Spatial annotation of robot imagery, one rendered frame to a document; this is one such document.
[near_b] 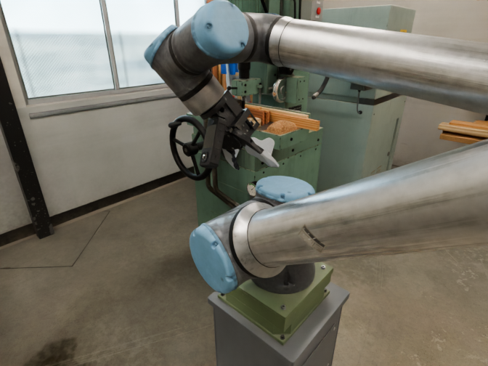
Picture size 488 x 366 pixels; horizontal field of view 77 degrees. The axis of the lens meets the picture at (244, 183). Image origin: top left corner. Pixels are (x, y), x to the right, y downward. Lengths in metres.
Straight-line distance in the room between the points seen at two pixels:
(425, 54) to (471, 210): 0.23
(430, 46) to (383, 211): 0.24
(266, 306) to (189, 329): 0.85
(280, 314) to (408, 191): 0.50
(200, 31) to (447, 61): 0.36
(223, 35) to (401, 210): 0.38
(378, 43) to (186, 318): 1.45
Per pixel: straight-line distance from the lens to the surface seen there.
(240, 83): 1.49
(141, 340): 1.65
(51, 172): 2.50
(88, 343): 1.72
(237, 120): 0.72
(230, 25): 0.58
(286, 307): 0.82
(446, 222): 0.39
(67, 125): 2.46
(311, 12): 1.64
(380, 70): 0.53
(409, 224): 0.40
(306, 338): 0.90
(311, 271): 0.87
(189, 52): 0.59
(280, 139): 1.23
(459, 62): 0.51
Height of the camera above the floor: 1.24
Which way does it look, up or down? 25 degrees down
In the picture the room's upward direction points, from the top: straight up
